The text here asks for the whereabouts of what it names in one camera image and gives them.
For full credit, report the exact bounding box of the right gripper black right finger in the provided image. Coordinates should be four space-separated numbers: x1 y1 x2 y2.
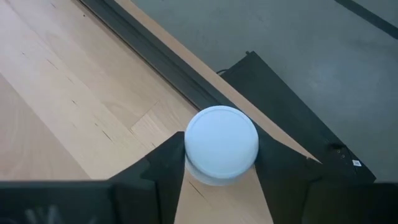
254 126 313 224

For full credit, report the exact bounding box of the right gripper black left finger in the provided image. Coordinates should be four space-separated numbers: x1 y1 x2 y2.
107 131 187 224

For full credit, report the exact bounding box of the white plastic pill bottle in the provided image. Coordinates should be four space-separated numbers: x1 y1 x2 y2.
183 105 260 187

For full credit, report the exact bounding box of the black table edge rail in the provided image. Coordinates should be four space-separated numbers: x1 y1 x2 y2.
79 0 249 125

